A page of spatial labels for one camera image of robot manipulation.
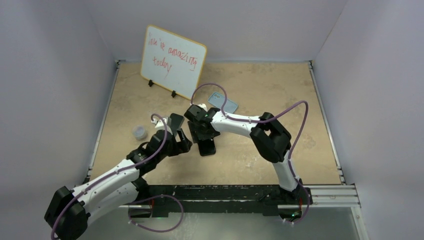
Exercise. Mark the white board with orange frame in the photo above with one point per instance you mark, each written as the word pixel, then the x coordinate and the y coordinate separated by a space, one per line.
pixel 171 61

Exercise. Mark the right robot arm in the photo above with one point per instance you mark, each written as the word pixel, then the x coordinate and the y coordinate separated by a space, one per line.
pixel 270 137

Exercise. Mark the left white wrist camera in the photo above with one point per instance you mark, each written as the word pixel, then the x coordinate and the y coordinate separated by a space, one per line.
pixel 160 125

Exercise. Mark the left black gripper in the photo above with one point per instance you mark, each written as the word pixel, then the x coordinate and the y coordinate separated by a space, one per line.
pixel 180 147

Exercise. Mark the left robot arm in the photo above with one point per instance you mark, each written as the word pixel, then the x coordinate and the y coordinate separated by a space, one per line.
pixel 71 211

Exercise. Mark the bare black phone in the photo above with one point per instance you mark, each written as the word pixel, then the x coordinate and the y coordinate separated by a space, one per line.
pixel 175 122

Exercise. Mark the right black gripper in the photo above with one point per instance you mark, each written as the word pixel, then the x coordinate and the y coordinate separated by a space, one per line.
pixel 194 128

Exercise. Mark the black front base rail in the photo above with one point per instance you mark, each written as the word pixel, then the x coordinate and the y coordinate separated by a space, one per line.
pixel 266 199

